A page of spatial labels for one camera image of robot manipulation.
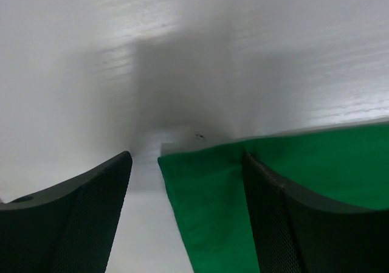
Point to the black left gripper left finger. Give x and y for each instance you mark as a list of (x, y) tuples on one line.
[(68, 227)]

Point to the green t shirt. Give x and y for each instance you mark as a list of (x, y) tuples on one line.
[(204, 183)]

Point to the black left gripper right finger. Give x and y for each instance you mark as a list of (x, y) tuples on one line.
[(298, 230)]

